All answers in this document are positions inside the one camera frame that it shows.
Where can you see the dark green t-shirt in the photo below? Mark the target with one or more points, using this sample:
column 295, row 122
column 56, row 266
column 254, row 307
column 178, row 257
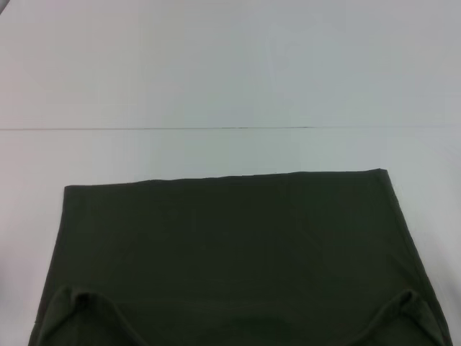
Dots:
column 230, row 259

